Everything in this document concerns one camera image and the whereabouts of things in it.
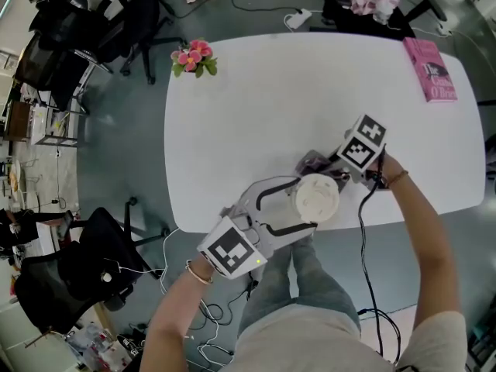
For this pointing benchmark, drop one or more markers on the grey cloth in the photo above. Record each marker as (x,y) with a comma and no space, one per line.
(315,163)

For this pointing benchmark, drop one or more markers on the white power strip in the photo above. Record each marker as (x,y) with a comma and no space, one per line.
(443,29)
(297,18)

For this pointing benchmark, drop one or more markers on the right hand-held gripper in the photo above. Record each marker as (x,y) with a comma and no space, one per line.
(362,145)

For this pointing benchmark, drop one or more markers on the pink potted flowers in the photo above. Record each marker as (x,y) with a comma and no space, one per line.
(193,58)

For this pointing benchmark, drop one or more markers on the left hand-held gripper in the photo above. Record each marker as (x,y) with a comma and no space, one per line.
(232,246)

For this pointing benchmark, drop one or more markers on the person's grey jeans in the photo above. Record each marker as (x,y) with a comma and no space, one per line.
(306,281)

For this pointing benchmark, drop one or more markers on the pink book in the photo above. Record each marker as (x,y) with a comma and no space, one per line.
(432,70)

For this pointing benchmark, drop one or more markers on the black mesh armless chair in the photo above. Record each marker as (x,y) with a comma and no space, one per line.
(50,68)

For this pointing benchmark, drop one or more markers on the person's left forearm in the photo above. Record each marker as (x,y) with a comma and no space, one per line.
(174,316)

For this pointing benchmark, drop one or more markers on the person's right hand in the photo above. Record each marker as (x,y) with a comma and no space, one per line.
(387,169)

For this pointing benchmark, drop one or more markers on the person's beige shirt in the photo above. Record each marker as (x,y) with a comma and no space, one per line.
(310,347)

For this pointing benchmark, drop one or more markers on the person's right forearm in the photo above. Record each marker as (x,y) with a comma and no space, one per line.
(426,246)

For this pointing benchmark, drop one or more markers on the black mesh highback office chair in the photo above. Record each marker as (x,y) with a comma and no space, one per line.
(360,10)

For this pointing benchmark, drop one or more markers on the office chair with white jacket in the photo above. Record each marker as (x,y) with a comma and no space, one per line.
(128,10)

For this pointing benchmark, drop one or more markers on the white lidded cup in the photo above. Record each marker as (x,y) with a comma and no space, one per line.
(315,200)

